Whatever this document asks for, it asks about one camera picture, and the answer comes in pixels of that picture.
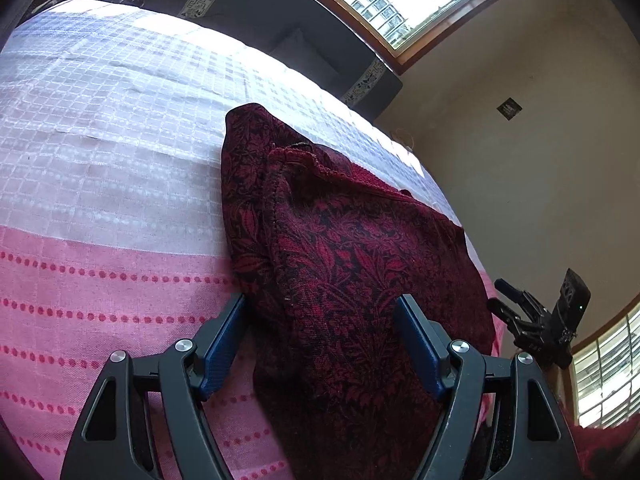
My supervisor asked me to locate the grey pillow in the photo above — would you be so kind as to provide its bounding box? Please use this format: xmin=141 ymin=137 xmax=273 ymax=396
xmin=270 ymin=27 xmax=341 ymax=91

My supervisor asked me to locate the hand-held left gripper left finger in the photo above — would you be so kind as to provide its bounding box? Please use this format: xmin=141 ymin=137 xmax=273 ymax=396
xmin=60 ymin=292 xmax=248 ymax=480

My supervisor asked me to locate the maroon floral sweater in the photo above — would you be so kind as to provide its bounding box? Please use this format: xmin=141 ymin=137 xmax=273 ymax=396
xmin=220 ymin=102 xmax=498 ymax=480

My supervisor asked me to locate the dark wall switch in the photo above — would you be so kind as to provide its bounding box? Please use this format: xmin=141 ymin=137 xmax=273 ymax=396
xmin=496 ymin=97 xmax=522 ymax=121

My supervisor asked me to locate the red cloth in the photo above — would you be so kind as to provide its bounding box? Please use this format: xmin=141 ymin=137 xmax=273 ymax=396
xmin=572 ymin=422 xmax=640 ymax=480

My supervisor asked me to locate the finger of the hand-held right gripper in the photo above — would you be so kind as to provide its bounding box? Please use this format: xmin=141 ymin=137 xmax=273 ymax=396
xmin=494 ymin=278 xmax=551 ymax=322
xmin=487 ymin=298 xmax=538 ymax=343

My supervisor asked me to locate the small wooden framed window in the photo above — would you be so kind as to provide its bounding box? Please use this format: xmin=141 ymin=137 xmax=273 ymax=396
xmin=570 ymin=295 xmax=640 ymax=431

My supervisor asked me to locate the pink checked bedsheet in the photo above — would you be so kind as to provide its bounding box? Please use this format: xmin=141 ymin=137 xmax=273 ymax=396
xmin=0 ymin=0 xmax=501 ymax=480

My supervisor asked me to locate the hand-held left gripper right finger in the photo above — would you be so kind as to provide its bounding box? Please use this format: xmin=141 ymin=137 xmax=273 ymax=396
xmin=393 ymin=294 xmax=583 ymax=480

